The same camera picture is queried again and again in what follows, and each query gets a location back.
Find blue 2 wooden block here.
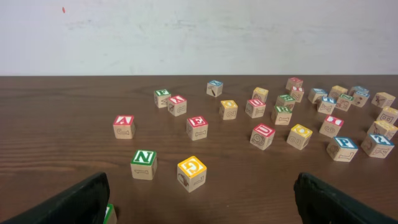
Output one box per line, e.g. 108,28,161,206
361,134,394,159

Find red U block upper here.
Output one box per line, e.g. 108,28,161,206
245,99,266,118

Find green N wooden block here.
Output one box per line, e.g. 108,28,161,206
130,149,157,180

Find green F wooden block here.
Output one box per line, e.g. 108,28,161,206
154,89,171,108

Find red X wooden block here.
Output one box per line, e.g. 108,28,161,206
167,95,187,116

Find yellow block upper centre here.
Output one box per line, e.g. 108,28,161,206
252,87,269,103

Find blue P wooden block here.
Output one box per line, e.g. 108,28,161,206
326,136,358,162

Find red I block lower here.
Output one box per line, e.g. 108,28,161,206
319,115,344,138

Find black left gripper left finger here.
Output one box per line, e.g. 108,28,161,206
3,172,110,224

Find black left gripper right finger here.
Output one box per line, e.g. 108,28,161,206
294,172,397,224

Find blue 5 wooden block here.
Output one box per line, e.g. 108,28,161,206
353,91,370,108

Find red u block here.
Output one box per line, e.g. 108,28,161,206
249,123,275,151
245,99,266,118

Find yellow block upper right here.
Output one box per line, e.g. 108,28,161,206
328,85,348,100

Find yellow G wooden block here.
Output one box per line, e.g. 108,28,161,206
177,156,207,193

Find yellow S wooden block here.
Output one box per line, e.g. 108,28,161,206
367,120,397,140

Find blue L wooden block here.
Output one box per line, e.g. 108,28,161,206
308,88,328,104

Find yellow 8 wooden block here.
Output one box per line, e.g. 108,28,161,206
371,92,395,108

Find blue X wooden block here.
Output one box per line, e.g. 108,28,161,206
206,80,223,97

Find red A wooden block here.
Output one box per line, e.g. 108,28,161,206
113,114,136,139

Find yellow K wooden block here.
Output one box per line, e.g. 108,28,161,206
376,106,398,125

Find red E wooden block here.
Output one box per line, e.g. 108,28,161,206
187,116,208,141

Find blue D block upper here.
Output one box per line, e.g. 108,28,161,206
348,86,369,96

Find green B wooden block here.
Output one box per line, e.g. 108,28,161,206
275,95,296,110

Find yellow Q wooden block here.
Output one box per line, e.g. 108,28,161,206
287,124,313,150

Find red U block lower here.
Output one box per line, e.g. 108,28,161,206
249,123,275,151

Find yellow block left middle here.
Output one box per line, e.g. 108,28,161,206
220,100,238,120

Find green J wooden block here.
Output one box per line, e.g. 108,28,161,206
103,203,118,224

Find blue T wooden block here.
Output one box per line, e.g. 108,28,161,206
317,96,336,115

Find green Z wooden block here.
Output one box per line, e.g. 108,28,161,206
335,93,354,111

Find red block far top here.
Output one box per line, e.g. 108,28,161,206
285,77,303,90

